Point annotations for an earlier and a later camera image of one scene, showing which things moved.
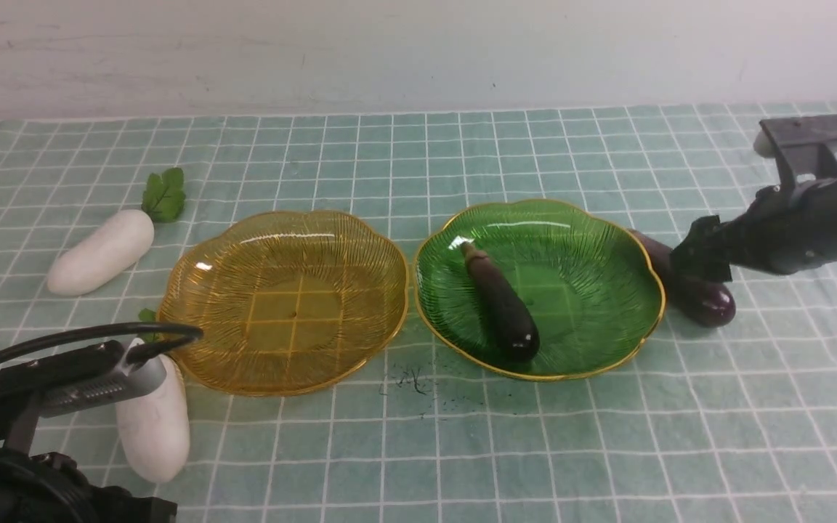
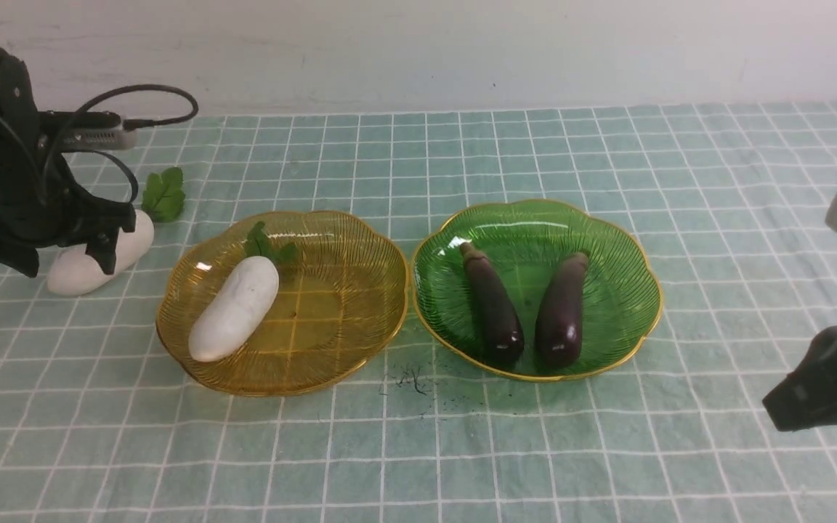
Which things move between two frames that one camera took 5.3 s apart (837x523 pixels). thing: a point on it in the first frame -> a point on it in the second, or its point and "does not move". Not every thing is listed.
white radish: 154,428 -> 239,306
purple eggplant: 703,303 -> 559,325
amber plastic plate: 290,303 does not move
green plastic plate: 592,288 does not move
